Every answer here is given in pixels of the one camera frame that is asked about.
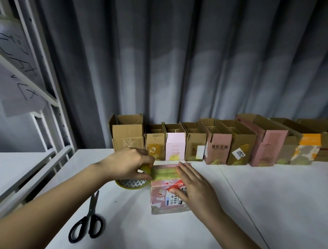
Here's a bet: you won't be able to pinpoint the pink and yellow printed box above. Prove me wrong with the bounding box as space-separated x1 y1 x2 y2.
163 122 187 162

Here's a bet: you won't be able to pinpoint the yellow tape roll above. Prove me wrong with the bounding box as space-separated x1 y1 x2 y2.
114 163 154 191

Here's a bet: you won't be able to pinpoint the pink green printed cardboard box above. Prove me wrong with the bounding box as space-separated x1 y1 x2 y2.
150 162 204 215

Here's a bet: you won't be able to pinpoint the taped brown cardboard box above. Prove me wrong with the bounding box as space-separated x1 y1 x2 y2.
145 123 167 161

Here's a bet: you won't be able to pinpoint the black scissors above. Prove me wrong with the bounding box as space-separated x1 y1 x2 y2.
68 190 105 244

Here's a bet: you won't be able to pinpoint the person's left forearm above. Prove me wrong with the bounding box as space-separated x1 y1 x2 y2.
0 163 112 249

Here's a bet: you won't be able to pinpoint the handwritten paper sheet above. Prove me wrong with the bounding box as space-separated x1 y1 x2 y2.
0 17 45 84
0 63 48 118

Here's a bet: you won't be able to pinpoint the person's left hand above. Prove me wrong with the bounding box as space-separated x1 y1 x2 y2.
97 147 156 183

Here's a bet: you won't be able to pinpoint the orange and white carton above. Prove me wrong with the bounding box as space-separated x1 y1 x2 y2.
289 133 323 166

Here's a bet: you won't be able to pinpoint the pink lettered cardboard box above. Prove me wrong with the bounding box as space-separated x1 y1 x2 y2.
235 113 290 168
199 117 233 166

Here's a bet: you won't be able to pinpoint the brown box with barcode label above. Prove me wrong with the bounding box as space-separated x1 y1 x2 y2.
109 113 146 153

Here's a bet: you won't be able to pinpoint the person's right hand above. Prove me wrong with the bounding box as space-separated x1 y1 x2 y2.
168 161 226 222

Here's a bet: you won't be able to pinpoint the white metal shelf rack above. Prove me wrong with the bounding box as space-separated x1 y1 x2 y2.
0 0 77 217

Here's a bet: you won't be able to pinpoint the brown box with white label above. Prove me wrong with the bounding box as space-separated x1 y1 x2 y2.
181 121 208 163

